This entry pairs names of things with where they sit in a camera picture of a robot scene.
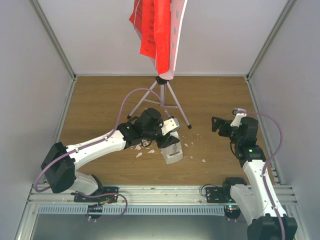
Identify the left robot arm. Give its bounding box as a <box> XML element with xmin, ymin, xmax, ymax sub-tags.
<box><xmin>41</xmin><ymin>108</ymin><xmax>181</xmax><ymax>202</ymax></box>

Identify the white debris pile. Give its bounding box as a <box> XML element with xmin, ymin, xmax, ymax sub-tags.
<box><xmin>130</xmin><ymin>144</ymin><xmax>156</xmax><ymax>158</ymax></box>

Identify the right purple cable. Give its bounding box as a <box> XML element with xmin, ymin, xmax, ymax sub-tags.
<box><xmin>239</xmin><ymin>111</ymin><xmax>288</xmax><ymax>240</ymax></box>

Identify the red sheet music paper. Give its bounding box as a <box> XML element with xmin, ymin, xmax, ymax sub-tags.
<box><xmin>129</xmin><ymin>0</ymin><xmax>171</xmax><ymax>75</ymax></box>

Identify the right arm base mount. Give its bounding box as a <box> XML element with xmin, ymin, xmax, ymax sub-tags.
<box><xmin>199</xmin><ymin>184</ymin><xmax>233</xmax><ymax>203</ymax></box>

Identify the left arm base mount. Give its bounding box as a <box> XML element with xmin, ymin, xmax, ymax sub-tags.
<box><xmin>71</xmin><ymin>186</ymin><xmax>119</xmax><ymax>204</ymax></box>

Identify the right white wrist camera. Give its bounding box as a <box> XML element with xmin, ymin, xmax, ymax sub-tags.
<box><xmin>230</xmin><ymin>108</ymin><xmax>247</xmax><ymax>127</ymax></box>

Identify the slotted cable duct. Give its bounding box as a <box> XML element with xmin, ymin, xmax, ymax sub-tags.
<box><xmin>38</xmin><ymin>204</ymin><xmax>225</xmax><ymax>216</ymax></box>

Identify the aluminium rail frame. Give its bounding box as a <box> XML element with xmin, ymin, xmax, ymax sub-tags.
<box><xmin>15</xmin><ymin>185</ymin><xmax>297</xmax><ymax>240</ymax></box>

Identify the white metronome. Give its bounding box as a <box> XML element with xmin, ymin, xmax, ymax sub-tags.
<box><xmin>161</xmin><ymin>131</ymin><xmax>183</xmax><ymax>165</ymax></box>

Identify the white tripod music stand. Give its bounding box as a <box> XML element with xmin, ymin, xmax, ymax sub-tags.
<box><xmin>127</xmin><ymin>0</ymin><xmax>192</xmax><ymax>129</ymax></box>

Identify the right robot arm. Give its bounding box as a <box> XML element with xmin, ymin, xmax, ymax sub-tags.
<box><xmin>211</xmin><ymin>113</ymin><xmax>298</xmax><ymax>240</ymax></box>

